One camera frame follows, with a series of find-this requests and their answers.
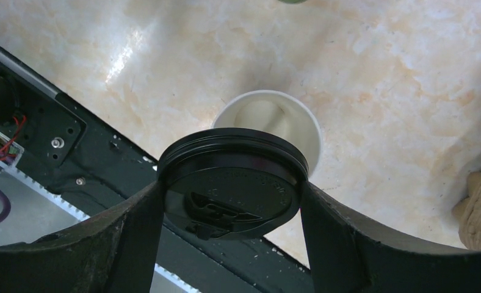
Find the brown pulp cup carrier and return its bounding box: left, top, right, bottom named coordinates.
left=452, top=171, right=481, bottom=251

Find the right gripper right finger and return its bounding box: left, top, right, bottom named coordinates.
left=301, top=182, right=481, bottom=292

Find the green paper cup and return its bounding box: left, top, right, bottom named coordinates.
left=278, top=0, right=307, bottom=5

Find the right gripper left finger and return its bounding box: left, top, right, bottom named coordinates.
left=0, top=182, right=164, bottom=292

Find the black paper cup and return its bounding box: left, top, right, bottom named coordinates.
left=212, top=90, right=322, bottom=178

